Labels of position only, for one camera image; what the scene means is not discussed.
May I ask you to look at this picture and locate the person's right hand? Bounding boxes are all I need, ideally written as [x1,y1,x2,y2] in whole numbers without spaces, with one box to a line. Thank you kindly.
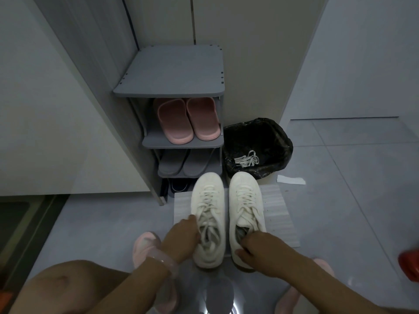
[236,231,297,278]

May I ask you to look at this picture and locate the person's left hand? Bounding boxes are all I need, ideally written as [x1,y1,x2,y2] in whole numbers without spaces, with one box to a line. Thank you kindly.
[160,215,201,263]

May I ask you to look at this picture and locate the white sneaker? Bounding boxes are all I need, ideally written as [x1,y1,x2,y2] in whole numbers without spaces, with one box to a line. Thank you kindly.
[228,171,268,274]
[191,172,227,269]

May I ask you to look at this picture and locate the person's left forearm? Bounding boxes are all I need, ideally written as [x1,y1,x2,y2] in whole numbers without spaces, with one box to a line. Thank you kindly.
[86,258,171,314]

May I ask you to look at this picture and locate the person's right forearm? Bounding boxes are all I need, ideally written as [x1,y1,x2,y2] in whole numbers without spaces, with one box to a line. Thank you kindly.
[278,255,419,314]

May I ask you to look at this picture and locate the dark shoe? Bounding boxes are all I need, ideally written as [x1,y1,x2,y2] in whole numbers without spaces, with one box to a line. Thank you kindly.
[168,178,197,194]

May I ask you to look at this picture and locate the worn pink slipper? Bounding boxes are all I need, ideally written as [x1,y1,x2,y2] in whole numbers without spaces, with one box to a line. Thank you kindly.
[132,231,179,313]
[274,258,336,314]

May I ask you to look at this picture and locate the white foam sheet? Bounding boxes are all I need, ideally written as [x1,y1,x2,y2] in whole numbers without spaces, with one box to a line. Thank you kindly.
[173,184,301,248]

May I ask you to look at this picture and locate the grey slipper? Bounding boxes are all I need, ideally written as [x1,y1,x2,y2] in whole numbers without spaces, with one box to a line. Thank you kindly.
[158,150,189,176]
[183,150,214,177]

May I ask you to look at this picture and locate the white paper scrap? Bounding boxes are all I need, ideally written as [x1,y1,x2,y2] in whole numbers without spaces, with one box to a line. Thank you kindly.
[277,175,306,186]

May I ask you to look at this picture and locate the white shoelaces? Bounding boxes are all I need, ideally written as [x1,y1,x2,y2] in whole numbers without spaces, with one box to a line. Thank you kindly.
[234,150,260,168]

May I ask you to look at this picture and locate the trash bin with black bag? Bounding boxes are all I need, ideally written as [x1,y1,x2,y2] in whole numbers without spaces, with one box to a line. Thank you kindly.
[223,118,294,180]

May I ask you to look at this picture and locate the person's left leg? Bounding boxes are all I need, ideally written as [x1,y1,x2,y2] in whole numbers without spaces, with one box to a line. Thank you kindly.
[9,260,133,314]

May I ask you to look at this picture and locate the grey shoe rack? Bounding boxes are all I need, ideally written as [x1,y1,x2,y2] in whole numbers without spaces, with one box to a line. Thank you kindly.
[113,46,226,201]

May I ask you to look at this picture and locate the red object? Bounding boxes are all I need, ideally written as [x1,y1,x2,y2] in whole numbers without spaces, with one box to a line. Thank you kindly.
[398,250,419,282]

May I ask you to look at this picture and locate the tall grey wooden cabinet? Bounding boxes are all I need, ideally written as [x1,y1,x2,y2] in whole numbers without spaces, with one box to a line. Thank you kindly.
[31,0,197,206]

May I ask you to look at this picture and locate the pink translucent bracelet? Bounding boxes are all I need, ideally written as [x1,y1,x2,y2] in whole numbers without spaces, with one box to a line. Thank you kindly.
[146,250,179,279]

